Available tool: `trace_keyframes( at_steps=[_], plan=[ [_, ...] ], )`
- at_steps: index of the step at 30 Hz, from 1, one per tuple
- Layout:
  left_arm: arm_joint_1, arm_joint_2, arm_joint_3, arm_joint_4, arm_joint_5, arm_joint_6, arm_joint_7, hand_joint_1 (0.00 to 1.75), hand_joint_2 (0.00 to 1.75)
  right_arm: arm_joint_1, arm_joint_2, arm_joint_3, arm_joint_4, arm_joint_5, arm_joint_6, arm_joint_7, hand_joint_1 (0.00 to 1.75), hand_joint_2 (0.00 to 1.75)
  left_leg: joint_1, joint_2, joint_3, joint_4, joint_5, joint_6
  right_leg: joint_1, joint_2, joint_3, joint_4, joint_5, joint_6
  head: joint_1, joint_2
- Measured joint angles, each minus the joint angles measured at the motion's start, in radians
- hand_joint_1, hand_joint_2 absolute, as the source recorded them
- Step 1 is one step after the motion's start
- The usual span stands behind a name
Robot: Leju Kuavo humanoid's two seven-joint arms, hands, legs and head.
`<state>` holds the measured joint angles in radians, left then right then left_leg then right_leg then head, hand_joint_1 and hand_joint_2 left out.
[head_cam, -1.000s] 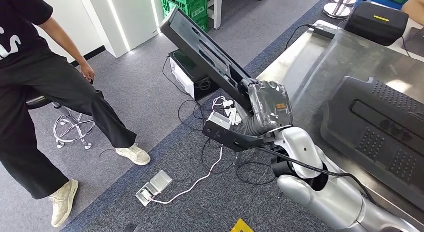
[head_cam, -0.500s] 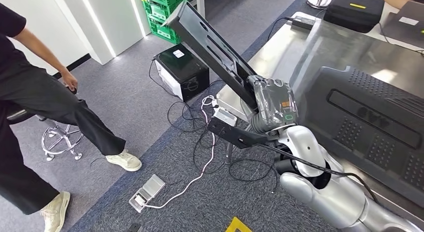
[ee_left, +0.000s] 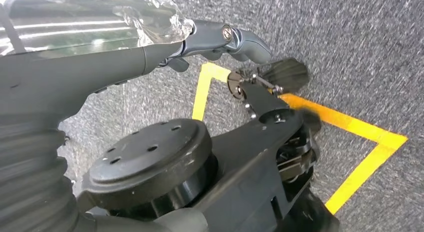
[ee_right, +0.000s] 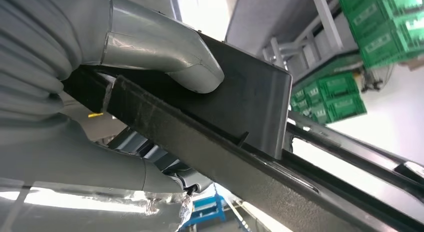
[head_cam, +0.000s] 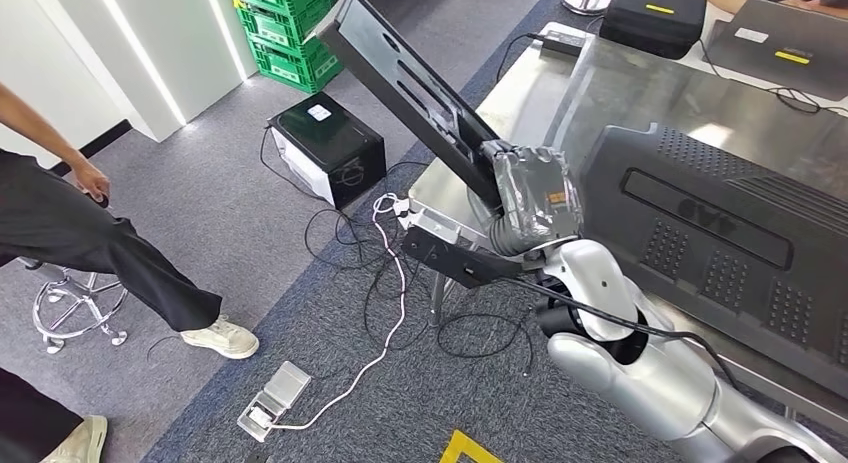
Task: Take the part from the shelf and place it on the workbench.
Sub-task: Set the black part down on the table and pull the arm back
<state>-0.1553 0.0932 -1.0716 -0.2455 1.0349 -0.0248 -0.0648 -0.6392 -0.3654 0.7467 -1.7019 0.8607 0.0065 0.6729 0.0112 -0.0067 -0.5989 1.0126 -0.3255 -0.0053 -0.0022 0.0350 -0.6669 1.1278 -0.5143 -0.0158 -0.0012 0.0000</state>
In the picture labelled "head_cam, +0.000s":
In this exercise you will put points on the person's left hand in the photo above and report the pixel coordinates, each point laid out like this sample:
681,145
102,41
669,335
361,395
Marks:
89,182

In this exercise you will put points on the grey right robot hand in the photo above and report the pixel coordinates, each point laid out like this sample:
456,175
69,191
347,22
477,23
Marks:
536,195

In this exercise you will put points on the black plastic licence plate bracket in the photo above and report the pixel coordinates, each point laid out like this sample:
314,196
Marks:
397,76

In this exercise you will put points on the person's left forearm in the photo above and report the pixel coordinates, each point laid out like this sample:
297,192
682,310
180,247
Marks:
40,125

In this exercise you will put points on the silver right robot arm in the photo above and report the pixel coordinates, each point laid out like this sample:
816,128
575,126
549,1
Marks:
649,380

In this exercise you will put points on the stainless steel workbench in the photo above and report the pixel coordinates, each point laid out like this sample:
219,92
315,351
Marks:
530,96

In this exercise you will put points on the chrome swivel stool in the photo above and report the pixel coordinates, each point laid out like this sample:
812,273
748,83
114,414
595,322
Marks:
79,308

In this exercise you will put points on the white power strip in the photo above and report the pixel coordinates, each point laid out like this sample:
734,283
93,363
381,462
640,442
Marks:
397,208

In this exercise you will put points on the large black plastic panel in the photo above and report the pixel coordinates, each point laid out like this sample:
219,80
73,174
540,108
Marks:
729,215

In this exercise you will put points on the black case yellow label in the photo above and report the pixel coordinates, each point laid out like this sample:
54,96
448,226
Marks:
652,23

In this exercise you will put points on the black box device white side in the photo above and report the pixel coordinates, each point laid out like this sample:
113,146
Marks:
331,142

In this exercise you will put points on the grey laptop yellow label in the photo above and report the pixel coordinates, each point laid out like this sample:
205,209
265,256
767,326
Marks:
782,49

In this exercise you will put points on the open steel floor socket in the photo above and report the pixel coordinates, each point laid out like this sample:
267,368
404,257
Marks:
278,397

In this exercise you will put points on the pale wrist camera on bracket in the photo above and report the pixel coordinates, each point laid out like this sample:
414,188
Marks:
457,261

